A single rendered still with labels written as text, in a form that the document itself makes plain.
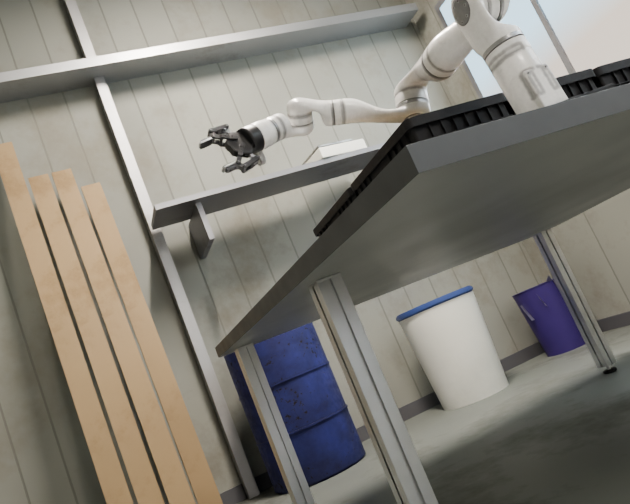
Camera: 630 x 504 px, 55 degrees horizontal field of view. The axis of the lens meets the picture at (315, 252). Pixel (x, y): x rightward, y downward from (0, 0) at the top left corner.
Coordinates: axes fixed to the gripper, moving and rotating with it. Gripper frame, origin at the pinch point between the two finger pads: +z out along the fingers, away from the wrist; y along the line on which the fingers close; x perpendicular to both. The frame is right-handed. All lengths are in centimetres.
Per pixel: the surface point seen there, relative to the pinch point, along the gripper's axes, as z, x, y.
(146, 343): -16, 178, -33
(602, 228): -258, 119, 84
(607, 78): -86, -34, 51
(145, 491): 25, 182, 25
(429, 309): -139, 148, 50
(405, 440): 14, 0, 80
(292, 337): -65, 149, 16
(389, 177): 23, -58, 52
